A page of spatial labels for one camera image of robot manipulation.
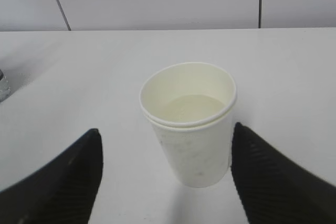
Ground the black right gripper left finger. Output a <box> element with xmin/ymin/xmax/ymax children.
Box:
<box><xmin>1</xmin><ymin>129</ymin><xmax>103</xmax><ymax>223</ymax></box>

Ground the white paper cup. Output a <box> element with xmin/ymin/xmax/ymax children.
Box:
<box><xmin>139</xmin><ymin>62</ymin><xmax>237</xmax><ymax>188</ymax></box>

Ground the clear green-label water bottle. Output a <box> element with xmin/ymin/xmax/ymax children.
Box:
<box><xmin>0</xmin><ymin>70</ymin><xmax>11</xmax><ymax>103</ymax></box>

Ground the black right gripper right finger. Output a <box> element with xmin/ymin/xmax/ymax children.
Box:
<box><xmin>231</xmin><ymin>122</ymin><xmax>335</xmax><ymax>223</ymax></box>

